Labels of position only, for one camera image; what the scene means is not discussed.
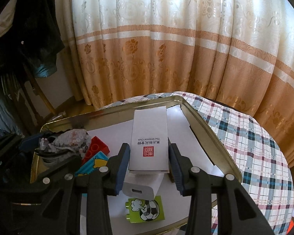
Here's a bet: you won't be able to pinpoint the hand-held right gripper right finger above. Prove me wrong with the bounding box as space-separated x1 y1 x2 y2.
169 143 260 235

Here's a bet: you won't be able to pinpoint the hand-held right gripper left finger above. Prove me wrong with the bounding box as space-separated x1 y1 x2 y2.
39 143 130 235

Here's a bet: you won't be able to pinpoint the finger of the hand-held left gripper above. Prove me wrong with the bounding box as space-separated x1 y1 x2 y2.
29 150 82 185
6 132 48 150

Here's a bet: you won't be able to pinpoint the teal toy block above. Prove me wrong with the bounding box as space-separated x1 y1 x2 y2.
75 151 111 178

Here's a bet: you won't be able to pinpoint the grey patterned cloth bundle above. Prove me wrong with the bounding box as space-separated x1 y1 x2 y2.
38 127 91 161

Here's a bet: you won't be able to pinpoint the white charger adapter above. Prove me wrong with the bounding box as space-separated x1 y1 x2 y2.
122 173 163 201

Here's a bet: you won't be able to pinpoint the red toy block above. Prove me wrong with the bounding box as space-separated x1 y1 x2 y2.
81 136 111 167

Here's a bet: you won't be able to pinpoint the gold metal tin tray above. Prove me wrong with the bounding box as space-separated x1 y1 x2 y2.
31 95 243 235

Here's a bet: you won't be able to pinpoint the green football toy block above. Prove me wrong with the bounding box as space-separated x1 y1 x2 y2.
124 195 166 224

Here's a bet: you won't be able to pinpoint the white box with red seal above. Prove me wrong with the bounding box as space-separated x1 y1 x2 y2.
128 106 169 174

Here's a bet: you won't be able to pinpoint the blue grey striped cloth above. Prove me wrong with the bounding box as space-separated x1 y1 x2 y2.
0 73 25 135

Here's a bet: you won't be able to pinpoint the brown wooden stand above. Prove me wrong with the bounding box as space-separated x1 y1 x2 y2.
22 64 66 123

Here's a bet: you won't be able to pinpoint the dark hanging clothes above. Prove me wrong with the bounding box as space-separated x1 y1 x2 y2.
0 0 65 79

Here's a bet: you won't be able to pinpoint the pale quilted cloth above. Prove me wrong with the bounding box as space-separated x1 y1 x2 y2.
0 0 17 47

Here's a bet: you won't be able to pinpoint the cream and orange curtain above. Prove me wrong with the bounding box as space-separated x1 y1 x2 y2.
54 0 294 167

